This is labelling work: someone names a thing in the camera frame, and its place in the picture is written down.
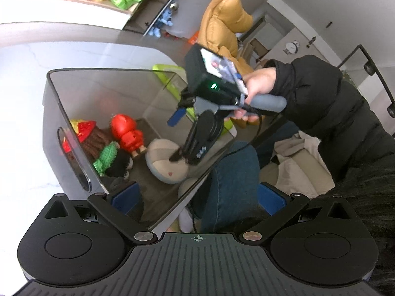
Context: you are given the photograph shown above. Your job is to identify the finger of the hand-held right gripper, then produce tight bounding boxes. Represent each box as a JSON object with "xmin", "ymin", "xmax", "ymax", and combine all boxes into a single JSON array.
[
  {"xmin": 167, "ymin": 97, "xmax": 196, "ymax": 128},
  {"xmin": 169, "ymin": 146, "xmax": 189, "ymax": 163}
]

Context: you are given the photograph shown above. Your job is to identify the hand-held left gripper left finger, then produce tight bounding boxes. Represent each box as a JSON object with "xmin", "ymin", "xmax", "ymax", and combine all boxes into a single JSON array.
[{"xmin": 46, "ymin": 181, "xmax": 156, "ymax": 247}]

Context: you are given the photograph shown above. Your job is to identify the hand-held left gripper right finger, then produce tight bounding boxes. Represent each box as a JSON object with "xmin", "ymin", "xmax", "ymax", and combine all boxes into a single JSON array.
[{"xmin": 239, "ymin": 183, "xmax": 352, "ymax": 247}]

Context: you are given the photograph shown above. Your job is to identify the beige round plush toy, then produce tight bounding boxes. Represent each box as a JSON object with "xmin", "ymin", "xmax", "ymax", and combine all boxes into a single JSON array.
[{"xmin": 145, "ymin": 139, "xmax": 189, "ymax": 184}]

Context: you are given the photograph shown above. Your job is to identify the smoky transparent storage bin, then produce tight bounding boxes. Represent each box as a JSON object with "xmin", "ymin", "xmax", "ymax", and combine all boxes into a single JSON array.
[{"xmin": 41, "ymin": 68, "xmax": 238, "ymax": 232}]

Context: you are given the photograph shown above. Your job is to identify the crocheted doll with red hat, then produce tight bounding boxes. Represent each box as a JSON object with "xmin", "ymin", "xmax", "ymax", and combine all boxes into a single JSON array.
[{"xmin": 63, "ymin": 120, "xmax": 134, "ymax": 179}]

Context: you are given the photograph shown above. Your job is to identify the red doll toy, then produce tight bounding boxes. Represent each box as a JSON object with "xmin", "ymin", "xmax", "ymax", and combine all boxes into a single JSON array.
[{"xmin": 110, "ymin": 114, "xmax": 148, "ymax": 158}]

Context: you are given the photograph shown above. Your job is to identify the person's right forearm black sleeve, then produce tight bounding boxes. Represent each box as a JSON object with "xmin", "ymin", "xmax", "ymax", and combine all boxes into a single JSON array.
[{"xmin": 271, "ymin": 55, "xmax": 380, "ymax": 148}]

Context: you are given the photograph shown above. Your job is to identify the person's right hand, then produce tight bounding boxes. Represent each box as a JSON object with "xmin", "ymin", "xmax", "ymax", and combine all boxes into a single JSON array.
[{"xmin": 233, "ymin": 67, "xmax": 277, "ymax": 126}]

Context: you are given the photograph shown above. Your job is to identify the person's legs in jeans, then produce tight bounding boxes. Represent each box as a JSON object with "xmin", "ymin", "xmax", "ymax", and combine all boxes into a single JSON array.
[{"xmin": 190, "ymin": 120, "xmax": 306, "ymax": 233}]

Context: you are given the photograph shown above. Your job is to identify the beige cloth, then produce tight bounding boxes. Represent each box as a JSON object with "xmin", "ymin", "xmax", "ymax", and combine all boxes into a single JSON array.
[{"xmin": 259, "ymin": 131, "xmax": 335, "ymax": 198}]

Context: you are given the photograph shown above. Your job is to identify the yellow padded chair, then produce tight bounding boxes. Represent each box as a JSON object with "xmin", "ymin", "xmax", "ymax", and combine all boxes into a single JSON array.
[{"xmin": 197, "ymin": 0, "xmax": 255, "ymax": 77}]

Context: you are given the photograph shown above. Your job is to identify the blue robot figure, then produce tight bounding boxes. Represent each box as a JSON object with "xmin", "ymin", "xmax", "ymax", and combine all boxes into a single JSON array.
[{"xmin": 148, "ymin": 2, "xmax": 179, "ymax": 37}]

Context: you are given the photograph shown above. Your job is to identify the person in black jacket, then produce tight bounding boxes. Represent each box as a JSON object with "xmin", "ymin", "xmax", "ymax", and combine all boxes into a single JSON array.
[{"xmin": 231, "ymin": 99, "xmax": 395, "ymax": 296}]

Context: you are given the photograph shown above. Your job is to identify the white and wooden shelf unit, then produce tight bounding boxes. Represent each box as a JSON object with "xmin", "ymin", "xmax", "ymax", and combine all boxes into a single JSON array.
[{"xmin": 0, "ymin": 0, "xmax": 186, "ymax": 31}]

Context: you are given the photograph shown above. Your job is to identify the black cable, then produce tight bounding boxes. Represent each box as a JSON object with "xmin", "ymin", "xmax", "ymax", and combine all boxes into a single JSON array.
[{"xmin": 227, "ymin": 115, "xmax": 264, "ymax": 158}]

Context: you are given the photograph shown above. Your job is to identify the black wheeled frame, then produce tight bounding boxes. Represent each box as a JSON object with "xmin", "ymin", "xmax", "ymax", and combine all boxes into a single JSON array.
[{"xmin": 338, "ymin": 45, "xmax": 395, "ymax": 114}]

